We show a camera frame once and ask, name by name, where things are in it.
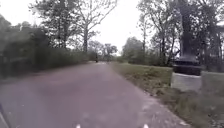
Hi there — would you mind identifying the person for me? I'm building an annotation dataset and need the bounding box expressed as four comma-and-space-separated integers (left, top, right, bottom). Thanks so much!
94, 53, 100, 64

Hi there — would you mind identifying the grey asphalt path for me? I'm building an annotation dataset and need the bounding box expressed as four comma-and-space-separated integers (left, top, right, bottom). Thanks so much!
0, 61, 193, 128

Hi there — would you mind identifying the grass verge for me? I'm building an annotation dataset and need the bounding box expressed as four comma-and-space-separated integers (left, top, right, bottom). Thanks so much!
109, 61, 224, 128

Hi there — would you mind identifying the row of trees and bushes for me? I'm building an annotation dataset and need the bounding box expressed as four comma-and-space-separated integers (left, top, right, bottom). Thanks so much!
0, 0, 118, 79

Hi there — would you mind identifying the dark monument on stone base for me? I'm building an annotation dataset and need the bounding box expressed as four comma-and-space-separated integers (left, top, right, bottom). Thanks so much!
170, 0, 203, 93

